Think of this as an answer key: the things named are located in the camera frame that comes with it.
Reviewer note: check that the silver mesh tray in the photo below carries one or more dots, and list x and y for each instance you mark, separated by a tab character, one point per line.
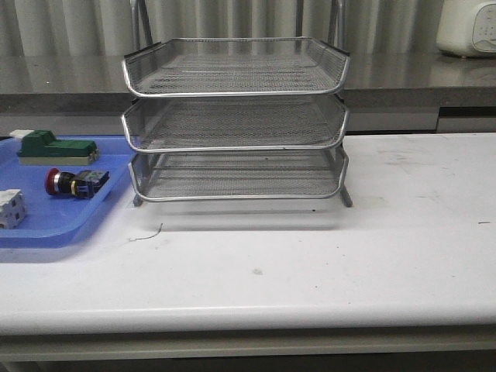
290	122
238	175
212	67

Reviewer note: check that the red emergency stop button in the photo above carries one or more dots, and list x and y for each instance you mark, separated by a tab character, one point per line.
84	184

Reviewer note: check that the grey back counter shelf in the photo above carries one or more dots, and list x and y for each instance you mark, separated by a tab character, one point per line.
386	92

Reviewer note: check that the blue plastic tray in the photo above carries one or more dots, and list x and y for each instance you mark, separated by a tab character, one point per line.
52	222

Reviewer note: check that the green terminal block module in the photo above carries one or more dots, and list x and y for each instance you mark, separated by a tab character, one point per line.
42	147

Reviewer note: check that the white electrical connector block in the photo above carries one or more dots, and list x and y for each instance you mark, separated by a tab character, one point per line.
13	208

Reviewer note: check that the white countertop appliance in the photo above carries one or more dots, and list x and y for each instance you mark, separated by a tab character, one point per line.
467	28

